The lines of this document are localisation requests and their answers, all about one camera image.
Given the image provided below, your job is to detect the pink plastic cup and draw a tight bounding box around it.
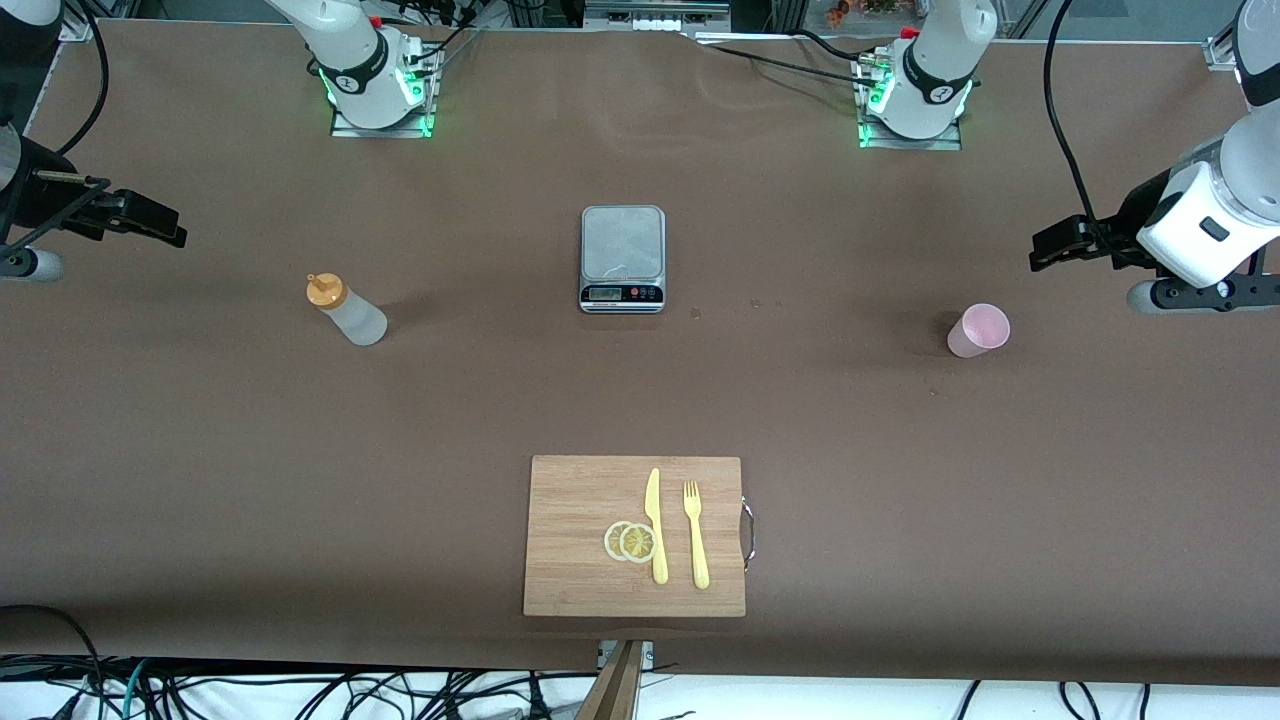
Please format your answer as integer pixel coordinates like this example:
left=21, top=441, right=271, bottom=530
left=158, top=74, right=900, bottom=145
left=947, top=303, right=1011, bottom=359

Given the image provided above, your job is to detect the clear sauce bottle orange cap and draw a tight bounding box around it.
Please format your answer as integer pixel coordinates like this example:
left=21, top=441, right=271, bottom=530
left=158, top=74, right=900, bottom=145
left=306, top=272, right=388, bottom=347

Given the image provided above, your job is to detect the brown table cover sheet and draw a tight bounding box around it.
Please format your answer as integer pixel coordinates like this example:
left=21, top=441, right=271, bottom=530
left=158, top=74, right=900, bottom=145
left=0, top=18, right=1280, bottom=687

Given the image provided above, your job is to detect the silver digital kitchen scale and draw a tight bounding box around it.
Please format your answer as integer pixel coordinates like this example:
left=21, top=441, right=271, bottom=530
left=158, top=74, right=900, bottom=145
left=579, top=205, right=667, bottom=315

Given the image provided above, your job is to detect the white power strip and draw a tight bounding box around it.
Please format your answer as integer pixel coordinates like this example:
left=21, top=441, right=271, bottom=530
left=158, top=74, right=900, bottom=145
left=585, top=0, right=733, bottom=33

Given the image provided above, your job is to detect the yellow plastic fork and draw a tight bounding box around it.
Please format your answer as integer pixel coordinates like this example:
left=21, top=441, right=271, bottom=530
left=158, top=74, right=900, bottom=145
left=682, top=480, right=711, bottom=590

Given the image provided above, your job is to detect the bamboo cutting board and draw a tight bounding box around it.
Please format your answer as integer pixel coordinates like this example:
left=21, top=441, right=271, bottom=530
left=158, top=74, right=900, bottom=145
left=523, top=455, right=747, bottom=618

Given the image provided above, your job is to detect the yellow plastic knife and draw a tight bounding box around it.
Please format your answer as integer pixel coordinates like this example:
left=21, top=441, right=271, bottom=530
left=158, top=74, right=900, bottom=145
left=644, top=467, right=670, bottom=586

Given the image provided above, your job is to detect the wooden beam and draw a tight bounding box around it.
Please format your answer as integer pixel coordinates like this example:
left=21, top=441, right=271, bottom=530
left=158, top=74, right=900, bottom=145
left=575, top=640, right=646, bottom=720

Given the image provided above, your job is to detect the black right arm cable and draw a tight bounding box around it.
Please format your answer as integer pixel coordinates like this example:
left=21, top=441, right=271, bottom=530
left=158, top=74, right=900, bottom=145
left=58, top=0, right=110, bottom=157

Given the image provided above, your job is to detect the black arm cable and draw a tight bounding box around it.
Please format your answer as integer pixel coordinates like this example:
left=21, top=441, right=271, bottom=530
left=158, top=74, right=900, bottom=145
left=1042, top=0, right=1113, bottom=243
left=58, top=0, right=110, bottom=157

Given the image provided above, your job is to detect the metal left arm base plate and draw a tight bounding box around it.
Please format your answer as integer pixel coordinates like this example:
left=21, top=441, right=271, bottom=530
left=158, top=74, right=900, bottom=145
left=857, top=55, right=963, bottom=152

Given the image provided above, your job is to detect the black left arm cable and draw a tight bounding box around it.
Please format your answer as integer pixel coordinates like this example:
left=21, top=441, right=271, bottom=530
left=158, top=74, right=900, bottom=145
left=1042, top=0, right=1113, bottom=243

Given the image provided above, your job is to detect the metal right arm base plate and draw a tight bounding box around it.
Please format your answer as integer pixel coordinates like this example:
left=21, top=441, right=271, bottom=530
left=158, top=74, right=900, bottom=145
left=331, top=45, right=438, bottom=139

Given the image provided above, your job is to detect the long black table cable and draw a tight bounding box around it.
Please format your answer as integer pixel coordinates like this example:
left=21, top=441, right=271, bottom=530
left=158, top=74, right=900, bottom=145
left=690, top=38, right=869, bottom=87

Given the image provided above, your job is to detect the black looped floor cable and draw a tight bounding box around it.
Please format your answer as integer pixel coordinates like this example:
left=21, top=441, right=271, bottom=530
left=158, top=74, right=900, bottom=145
left=0, top=603, right=103, bottom=693

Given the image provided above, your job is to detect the teal floor cable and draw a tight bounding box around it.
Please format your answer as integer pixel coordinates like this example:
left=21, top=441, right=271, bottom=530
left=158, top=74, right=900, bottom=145
left=120, top=658, right=153, bottom=720

